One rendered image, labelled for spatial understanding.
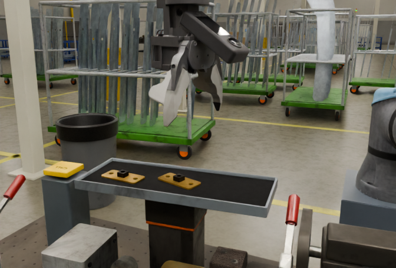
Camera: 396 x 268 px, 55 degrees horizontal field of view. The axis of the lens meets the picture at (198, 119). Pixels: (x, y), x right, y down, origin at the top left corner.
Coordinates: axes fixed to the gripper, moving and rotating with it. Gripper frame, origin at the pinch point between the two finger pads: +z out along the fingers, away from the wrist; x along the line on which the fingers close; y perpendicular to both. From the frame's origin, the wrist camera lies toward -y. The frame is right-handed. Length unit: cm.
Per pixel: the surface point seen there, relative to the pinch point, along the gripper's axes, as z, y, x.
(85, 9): -40, 369, -272
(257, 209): 13.6, -11.5, -0.6
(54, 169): 13.7, 31.4, 7.6
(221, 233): 130, 96, -163
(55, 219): 24.4, 30.9, 8.7
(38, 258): 60, 73, -10
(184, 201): 14.0, 0.6, 3.0
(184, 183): 13.4, 4.4, -1.9
